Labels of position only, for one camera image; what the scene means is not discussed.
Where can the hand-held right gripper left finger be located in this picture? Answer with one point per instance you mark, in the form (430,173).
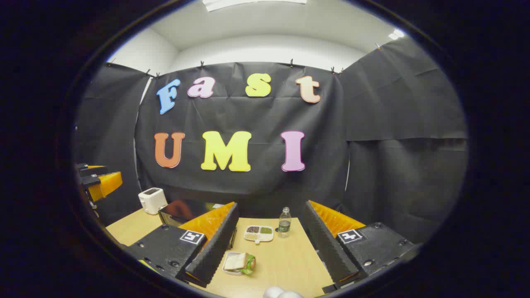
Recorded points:
(215,244)

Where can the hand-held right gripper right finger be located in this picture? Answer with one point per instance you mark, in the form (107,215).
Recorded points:
(325,244)

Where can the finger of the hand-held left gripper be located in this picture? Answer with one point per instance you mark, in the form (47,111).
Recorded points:
(103,185)
(91,169)

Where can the sandwich with lettuce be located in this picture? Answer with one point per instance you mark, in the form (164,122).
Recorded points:
(237,260)

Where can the black electric oven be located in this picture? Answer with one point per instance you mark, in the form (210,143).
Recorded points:
(186,211)

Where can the white rectangular tray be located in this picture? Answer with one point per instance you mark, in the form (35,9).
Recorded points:
(232,272)

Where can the white divided condiment dish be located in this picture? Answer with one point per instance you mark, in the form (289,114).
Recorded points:
(258,234)

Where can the clear plastic water bottle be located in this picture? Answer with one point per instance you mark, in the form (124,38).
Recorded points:
(284,225)

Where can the white toaster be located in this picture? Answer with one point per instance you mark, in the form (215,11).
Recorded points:
(151,200)

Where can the black backdrop cloth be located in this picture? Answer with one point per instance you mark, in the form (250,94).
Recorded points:
(256,120)

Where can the ceiling light panel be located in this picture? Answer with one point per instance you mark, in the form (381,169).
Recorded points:
(396,34)
(252,3)

